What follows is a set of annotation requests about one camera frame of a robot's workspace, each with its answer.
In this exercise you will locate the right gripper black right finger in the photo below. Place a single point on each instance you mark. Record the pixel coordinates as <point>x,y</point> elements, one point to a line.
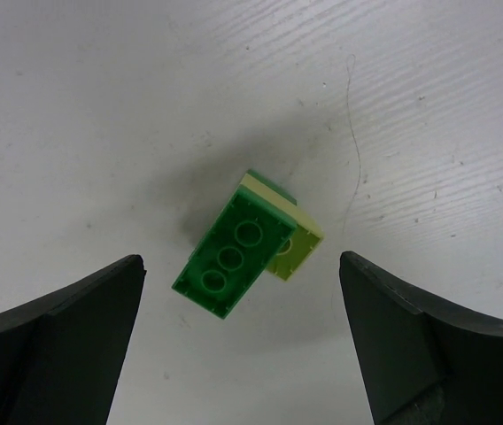
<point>423,359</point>

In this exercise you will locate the dark green long lego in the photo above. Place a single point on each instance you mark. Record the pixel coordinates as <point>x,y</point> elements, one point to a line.
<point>249,232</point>

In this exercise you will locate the lime lego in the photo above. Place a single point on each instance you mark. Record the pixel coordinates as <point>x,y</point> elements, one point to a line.
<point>305,238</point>

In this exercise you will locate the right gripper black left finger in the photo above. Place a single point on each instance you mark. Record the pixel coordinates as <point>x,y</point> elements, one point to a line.
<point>61,354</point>

